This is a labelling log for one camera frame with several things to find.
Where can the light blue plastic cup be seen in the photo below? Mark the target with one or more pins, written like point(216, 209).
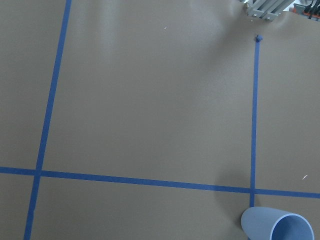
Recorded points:
point(265, 223)

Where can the orange black usb hub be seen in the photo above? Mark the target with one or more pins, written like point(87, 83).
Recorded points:
point(310, 11)

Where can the aluminium frame post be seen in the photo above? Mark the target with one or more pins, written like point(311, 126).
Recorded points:
point(267, 10)

